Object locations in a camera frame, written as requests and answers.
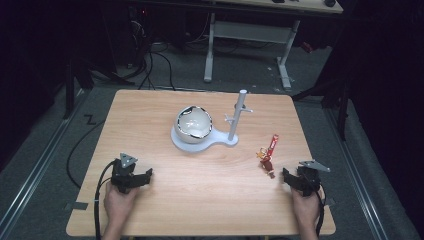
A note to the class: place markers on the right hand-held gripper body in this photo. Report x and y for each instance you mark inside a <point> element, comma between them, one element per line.
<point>310,177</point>

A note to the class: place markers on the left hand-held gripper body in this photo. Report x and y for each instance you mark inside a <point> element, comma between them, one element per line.
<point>124,173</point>

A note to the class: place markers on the person's right hand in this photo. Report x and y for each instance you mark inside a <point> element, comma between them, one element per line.
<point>306,208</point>

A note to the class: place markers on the person's left hand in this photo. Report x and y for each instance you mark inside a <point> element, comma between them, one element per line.
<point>118,205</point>

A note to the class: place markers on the small red toy figure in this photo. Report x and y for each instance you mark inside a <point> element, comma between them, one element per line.
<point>266,163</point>

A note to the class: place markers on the grey tape strip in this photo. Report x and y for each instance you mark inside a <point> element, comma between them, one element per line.
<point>77,205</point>

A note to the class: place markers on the black stand legs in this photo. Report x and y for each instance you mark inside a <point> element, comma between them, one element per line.
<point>76,80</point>

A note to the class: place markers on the dark computer tower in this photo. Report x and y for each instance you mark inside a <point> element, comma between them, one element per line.
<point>141,33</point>

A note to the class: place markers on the white-legged desk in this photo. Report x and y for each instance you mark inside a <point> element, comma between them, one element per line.
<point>253,31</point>

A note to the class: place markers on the metal floor rail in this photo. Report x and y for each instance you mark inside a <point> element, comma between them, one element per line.
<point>358,180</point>
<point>31,170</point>

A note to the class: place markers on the white stand with post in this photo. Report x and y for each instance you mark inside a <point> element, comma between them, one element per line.
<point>213,138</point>

